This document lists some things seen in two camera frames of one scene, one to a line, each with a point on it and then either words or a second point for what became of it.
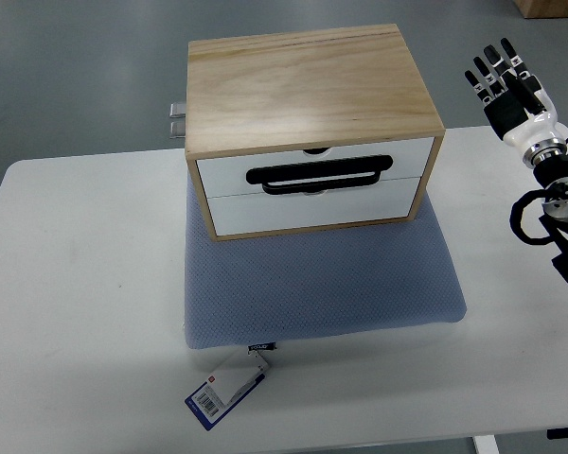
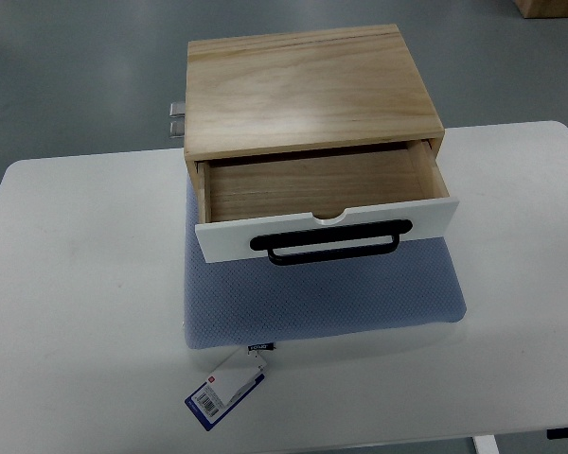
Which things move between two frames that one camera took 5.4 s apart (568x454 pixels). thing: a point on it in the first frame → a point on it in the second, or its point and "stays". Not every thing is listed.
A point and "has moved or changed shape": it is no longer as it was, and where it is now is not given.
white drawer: (226, 176) has moved or changed shape
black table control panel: (567, 432) stays
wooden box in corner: (551, 8) stays
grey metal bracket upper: (177, 111) stays
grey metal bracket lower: (177, 130) stays
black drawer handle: (322, 169) → (332, 235)
